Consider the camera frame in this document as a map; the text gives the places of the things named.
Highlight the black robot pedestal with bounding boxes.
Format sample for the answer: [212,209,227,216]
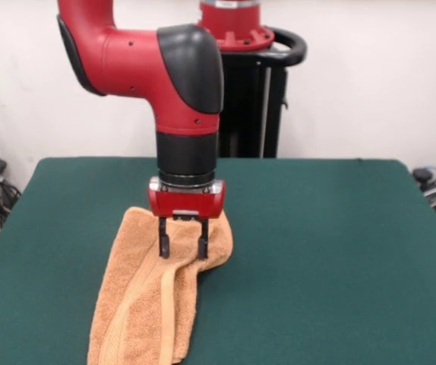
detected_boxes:
[217,26,308,159]

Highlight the dark green table cloth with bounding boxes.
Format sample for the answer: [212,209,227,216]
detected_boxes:
[0,157,436,365]

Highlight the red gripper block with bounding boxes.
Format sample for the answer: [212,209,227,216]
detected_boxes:
[147,177,227,262]

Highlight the orange terry towel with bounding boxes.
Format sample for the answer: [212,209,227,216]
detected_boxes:
[86,206,235,365]

